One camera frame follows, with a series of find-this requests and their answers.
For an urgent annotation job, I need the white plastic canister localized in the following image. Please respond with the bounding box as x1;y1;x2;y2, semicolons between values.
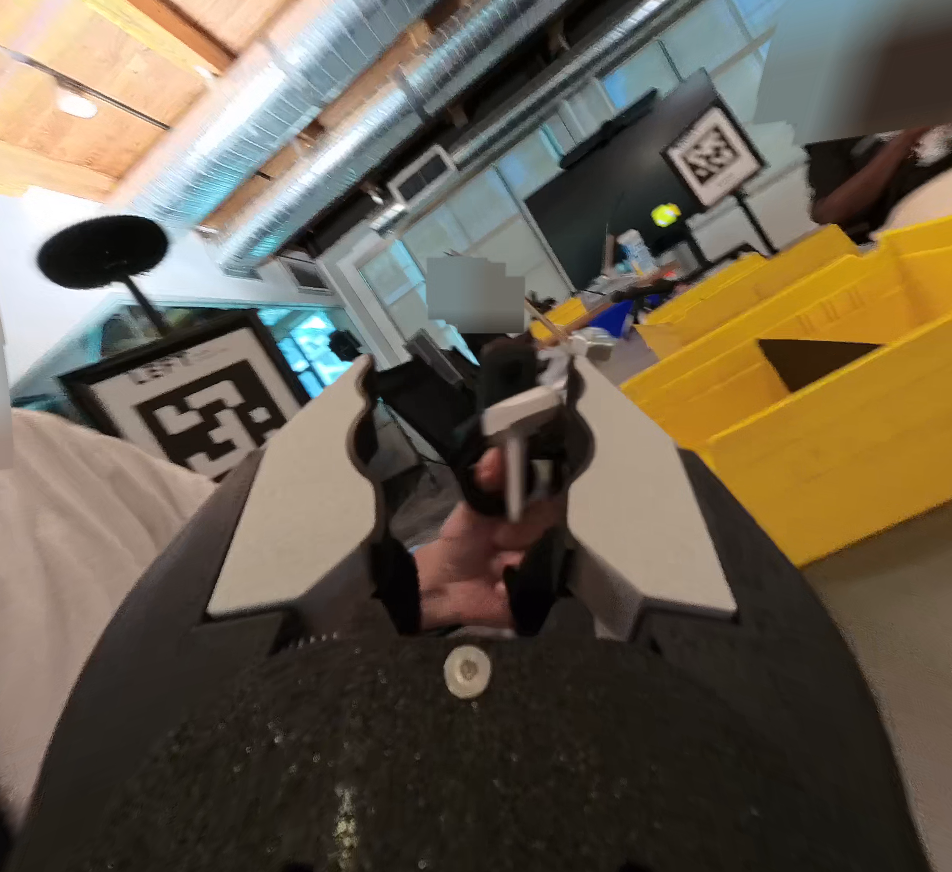
616;228;655;274

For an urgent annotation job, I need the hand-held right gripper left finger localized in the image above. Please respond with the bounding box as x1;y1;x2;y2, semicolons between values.
207;355;388;620

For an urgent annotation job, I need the black sign stand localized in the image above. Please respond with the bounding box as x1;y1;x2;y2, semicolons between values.
736;191;774;255

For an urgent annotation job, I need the yellow plastic bin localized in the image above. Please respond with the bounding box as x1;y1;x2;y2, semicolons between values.
621;217;952;568
640;225;864;360

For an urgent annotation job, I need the large black screen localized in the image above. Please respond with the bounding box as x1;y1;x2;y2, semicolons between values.
524;68;718;289

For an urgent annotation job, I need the small blue bin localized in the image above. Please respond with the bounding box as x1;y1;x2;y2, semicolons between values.
595;299;641;337

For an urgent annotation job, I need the black office chair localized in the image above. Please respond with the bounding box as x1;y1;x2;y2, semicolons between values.
375;359;484;471

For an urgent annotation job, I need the black white tag sign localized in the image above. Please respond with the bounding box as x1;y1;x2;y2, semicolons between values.
660;106;767;207
59;310;309;482

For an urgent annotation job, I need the silver air duct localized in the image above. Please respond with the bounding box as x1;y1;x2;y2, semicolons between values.
216;0;618;270
130;0;522;226
446;0;733;170

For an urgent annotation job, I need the black video bar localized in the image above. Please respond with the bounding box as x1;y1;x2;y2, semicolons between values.
559;89;659;170

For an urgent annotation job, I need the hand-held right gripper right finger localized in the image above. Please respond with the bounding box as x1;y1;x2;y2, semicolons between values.
565;355;737;638

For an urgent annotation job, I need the white ceiling vent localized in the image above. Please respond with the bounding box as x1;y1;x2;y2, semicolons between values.
387;145;458;207

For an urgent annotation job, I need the black round disc stand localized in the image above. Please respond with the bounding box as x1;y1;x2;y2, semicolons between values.
37;215;171;333

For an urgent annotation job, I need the person's left hand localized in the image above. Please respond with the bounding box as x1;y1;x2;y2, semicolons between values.
413;451;566;627

